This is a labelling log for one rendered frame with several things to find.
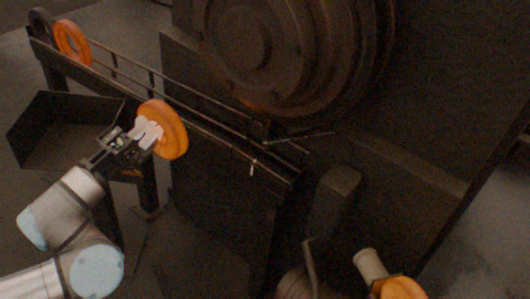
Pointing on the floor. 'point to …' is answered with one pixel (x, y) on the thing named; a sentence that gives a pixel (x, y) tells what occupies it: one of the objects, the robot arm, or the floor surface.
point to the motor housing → (295, 278)
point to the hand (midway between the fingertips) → (161, 124)
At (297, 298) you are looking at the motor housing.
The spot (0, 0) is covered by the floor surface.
